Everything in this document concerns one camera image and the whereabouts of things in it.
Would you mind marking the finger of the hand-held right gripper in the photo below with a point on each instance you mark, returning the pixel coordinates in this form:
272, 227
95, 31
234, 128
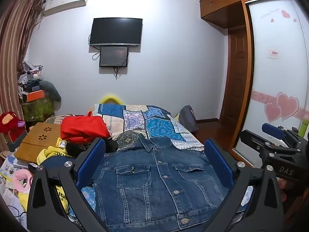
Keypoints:
275, 130
251, 139

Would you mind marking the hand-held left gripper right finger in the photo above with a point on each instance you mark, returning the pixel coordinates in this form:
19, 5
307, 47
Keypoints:
218, 160

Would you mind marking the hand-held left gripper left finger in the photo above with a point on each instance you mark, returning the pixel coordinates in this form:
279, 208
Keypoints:
90, 160

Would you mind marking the blue denim jacket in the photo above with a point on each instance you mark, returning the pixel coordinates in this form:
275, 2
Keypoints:
144, 198

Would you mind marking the pile of assorted clothes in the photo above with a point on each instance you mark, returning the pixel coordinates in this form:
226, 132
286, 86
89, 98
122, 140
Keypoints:
29, 77

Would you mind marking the person's right hand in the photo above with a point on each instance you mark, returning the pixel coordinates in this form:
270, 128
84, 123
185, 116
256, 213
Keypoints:
283, 188

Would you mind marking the black cloth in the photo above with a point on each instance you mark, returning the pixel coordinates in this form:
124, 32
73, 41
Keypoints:
111, 146

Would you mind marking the green bottle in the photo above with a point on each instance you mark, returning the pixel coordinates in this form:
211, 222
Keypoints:
304, 128

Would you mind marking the red garment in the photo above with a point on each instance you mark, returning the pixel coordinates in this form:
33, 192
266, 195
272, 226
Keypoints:
84, 128

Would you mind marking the yellow printed garment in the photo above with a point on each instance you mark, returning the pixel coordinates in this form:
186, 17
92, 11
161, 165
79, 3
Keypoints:
52, 152

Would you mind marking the grey purple backpack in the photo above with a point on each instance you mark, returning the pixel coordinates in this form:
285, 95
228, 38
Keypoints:
188, 118

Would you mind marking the wooden lap table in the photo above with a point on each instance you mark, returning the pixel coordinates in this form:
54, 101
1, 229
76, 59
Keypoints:
36, 145

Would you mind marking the yellow-green pillow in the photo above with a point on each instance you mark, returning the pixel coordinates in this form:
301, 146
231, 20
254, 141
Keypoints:
176, 117

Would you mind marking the brown wooden door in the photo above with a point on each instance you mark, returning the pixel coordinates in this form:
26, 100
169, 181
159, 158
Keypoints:
235, 77

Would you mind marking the pink fluffy earmuffs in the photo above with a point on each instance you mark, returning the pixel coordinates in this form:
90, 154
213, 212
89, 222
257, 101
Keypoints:
20, 176

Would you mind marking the green cloth-covered stand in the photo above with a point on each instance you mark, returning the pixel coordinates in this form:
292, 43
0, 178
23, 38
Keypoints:
38, 110

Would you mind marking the stack of printed papers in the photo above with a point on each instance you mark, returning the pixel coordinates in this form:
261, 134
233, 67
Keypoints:
12, 168

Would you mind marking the grey-green garment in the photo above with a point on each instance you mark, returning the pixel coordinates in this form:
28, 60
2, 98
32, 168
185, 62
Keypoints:
52, 90

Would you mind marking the orange box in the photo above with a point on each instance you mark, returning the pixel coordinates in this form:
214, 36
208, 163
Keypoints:
35, 96

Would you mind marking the red plush toy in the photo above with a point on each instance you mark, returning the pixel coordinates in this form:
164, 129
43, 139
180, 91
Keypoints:
8, 122

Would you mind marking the small black monitor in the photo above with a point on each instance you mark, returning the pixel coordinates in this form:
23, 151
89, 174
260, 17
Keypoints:
113, 56

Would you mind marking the brown striped curtain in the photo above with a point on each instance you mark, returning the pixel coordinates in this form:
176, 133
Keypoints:
14, 53

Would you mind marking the wooden overhead cabinet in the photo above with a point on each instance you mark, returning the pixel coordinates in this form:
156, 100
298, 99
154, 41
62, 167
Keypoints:
224, 2

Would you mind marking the white air conditioner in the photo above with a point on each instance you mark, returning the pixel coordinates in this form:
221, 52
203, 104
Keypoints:
65, 2

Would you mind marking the black wall television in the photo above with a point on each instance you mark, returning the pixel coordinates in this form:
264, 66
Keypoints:
115, 31

